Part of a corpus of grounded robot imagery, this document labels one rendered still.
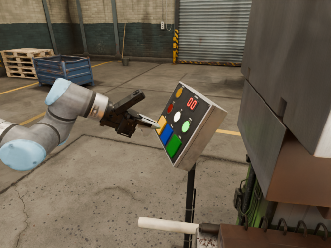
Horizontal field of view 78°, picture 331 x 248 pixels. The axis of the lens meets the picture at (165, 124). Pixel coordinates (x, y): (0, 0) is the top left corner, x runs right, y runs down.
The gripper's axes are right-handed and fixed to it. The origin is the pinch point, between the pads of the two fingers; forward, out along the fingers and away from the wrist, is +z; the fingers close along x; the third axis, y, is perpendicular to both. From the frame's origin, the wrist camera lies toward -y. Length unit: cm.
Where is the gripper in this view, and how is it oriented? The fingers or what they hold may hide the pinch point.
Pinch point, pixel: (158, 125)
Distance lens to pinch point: 77.1
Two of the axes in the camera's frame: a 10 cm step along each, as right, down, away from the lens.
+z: 8.3, 3.4, 4.4
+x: 2.9, 4.2, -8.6
